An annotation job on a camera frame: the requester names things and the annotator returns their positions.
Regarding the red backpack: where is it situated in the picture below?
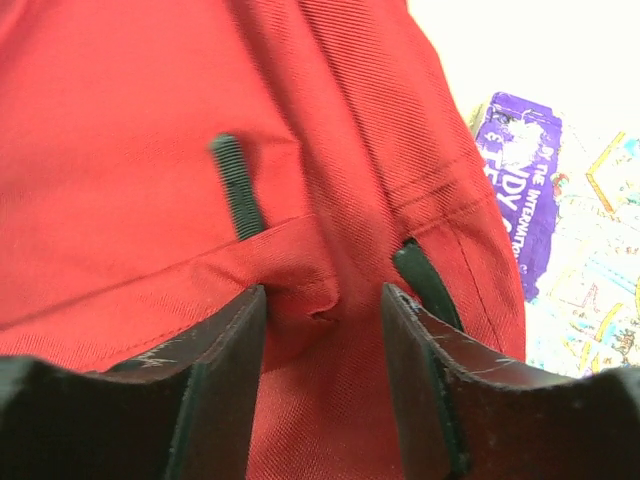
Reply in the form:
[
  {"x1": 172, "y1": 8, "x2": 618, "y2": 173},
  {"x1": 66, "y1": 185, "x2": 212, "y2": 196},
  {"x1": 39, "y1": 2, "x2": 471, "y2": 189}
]
[{"x1": 1, "y1": 1, "x2": 525, "y2": 479}]

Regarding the purple Treehouse book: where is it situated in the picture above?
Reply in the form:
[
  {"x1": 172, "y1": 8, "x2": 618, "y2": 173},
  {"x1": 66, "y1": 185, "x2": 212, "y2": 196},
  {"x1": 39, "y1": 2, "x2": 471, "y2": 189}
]
[{"x1": 471, "y1": 92, "x2": 639, "y2": 377}]

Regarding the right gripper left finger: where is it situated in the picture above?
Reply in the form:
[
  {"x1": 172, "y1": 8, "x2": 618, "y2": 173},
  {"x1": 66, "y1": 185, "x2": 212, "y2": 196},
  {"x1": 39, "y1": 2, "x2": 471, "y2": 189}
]
[{"x1": 1, "y1": 286, "x2": 266, "y2": 479}]

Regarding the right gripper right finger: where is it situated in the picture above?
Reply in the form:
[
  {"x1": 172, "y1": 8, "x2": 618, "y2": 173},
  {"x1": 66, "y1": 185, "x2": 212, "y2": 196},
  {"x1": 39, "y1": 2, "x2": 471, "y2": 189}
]
[{"x1": 381, "y1": 284, "x2": 639, "y2": 479}]

